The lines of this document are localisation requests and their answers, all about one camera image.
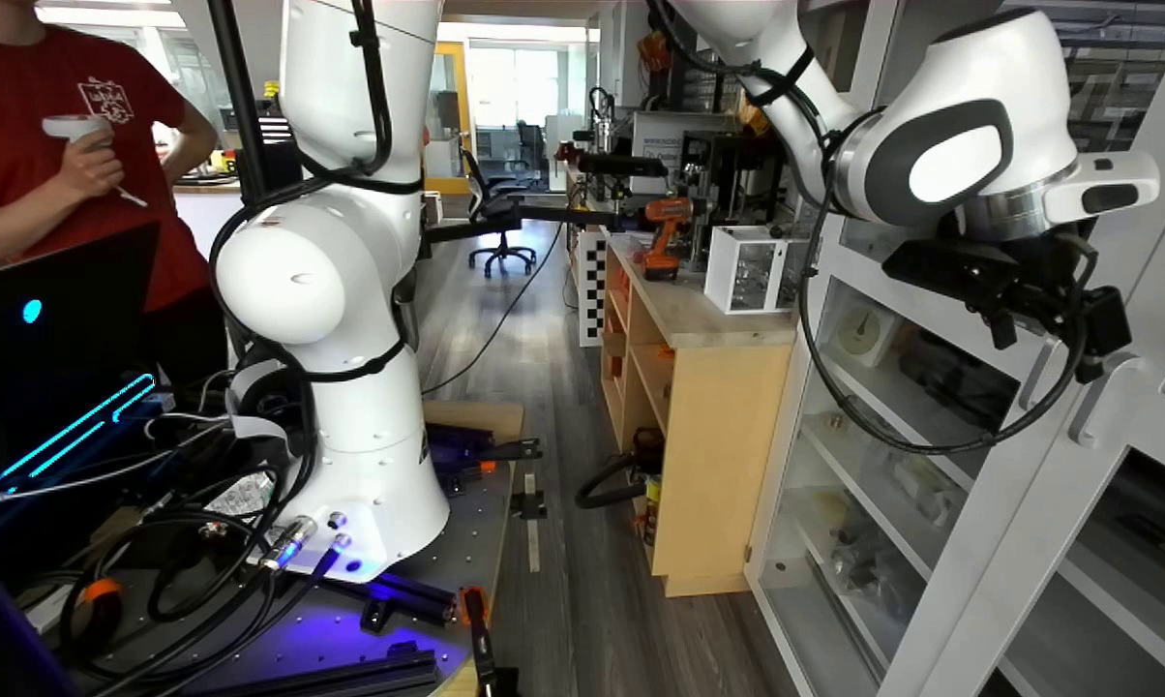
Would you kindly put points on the person left forearm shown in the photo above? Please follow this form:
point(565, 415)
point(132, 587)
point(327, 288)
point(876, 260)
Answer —
point(195, 140)

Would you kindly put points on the dark small parts drawer organizer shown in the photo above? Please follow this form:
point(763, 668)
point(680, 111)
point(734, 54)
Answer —
point(1123, 53)

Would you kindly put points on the black office chair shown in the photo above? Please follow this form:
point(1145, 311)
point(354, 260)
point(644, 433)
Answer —
point(502, 251)

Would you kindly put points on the white handheld controller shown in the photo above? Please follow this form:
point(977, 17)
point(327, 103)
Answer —
point(71, 125)

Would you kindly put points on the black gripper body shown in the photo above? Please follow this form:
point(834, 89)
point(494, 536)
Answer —
point(1047, 288)

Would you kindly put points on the person in red shirt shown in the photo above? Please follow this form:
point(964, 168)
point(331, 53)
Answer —
point(12, 89)

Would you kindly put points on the black vertical stand pole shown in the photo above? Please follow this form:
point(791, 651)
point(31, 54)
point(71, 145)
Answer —
point(236, 89)

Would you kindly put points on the person right hand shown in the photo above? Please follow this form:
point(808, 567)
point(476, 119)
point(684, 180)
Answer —
point(93, 168)

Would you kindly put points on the white round object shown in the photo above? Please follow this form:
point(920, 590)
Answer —
point(871, 342)

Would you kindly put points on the black bar clamp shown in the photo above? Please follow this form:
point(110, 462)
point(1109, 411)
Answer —
point(491, 452)

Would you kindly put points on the person right forearm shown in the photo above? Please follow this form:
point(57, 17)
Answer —
point(12, 218)

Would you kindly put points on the white box with window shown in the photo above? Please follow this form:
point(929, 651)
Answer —
point(738, 273)

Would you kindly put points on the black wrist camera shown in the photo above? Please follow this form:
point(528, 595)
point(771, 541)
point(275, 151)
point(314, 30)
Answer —
point(943, 267)

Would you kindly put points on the robot work table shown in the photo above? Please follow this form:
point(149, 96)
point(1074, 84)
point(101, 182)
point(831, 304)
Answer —
point(476, 542)

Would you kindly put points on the dark device box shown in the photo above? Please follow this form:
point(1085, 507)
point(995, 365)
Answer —
point(960, 380)

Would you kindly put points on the black aluminium extrusion bar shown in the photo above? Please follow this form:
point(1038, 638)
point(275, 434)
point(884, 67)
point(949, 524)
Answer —
point(351, 674)

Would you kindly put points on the yellow framed door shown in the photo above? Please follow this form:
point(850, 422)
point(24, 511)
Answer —
point(458, 119)

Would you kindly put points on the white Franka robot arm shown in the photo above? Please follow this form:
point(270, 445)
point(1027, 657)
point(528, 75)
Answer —
point(351, 427)

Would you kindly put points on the black laptop with cyan light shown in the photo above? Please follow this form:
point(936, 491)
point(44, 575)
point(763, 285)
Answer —
point(53, 334)

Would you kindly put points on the checkerboard calibration board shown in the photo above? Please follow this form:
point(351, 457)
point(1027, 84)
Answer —
point(589, 285)

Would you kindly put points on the wooden shelf unit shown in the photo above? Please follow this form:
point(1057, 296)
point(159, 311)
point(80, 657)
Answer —
point(720, 439)

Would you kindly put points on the orange and black tool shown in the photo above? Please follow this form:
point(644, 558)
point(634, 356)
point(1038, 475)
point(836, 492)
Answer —
point(100, 607)

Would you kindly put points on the blue lit clamp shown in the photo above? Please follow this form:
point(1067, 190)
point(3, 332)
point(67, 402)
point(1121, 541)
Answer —
point(407, 600)

